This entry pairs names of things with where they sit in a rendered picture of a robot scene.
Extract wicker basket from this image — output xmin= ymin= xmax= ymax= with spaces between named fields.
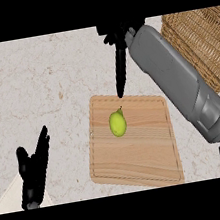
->
xmin=157 ymin=4 xmax=220 ymax=102

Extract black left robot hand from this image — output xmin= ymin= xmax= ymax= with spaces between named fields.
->
xmin=9 ymin=124 xmax=62 ymax=212

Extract green pear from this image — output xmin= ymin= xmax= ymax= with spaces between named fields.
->
xmin=106 ymin=106 xmax=129 ymax=139

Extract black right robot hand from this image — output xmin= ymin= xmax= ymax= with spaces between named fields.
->
xmin=96 ymin=17 xmax=159 ymax=101

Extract wooden cutting board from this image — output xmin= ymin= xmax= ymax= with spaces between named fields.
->
xmin=77 ymin=82 xmax=186 ymax=200

